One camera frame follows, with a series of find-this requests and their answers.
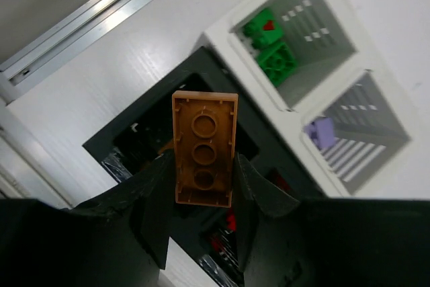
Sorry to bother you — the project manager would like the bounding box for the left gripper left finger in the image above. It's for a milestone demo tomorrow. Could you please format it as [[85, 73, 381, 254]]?
[[1, 150, 175, 286]]

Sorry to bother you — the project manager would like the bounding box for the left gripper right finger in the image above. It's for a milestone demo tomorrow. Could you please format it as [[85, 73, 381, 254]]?
[[233, 154, 429, 286]]

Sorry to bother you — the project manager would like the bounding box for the small purple lego brick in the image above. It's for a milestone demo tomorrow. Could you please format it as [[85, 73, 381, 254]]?
[[304, 117, 336, 150]]

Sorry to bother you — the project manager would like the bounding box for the orange plate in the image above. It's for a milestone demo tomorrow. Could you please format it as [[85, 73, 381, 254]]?
[[172, 90, 239, 208]]

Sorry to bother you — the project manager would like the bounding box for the green square lego brick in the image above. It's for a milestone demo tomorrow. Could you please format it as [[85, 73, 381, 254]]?
[[256, 40, 297, 87]]

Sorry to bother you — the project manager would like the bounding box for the red lego brick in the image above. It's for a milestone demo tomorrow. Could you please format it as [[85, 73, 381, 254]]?
[[202, 169, 293, 262]]

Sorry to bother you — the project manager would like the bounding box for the black slatted container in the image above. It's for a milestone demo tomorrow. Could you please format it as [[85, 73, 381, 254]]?
[[84, 48, 322, 286]]

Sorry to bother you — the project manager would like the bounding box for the white slatted container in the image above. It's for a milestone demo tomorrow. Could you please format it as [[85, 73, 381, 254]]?
[[204, 0, 423, 197]]

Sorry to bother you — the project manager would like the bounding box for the aluminium frame rail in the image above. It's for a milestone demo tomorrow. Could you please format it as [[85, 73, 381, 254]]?
[[1, 0, 131, 104]]

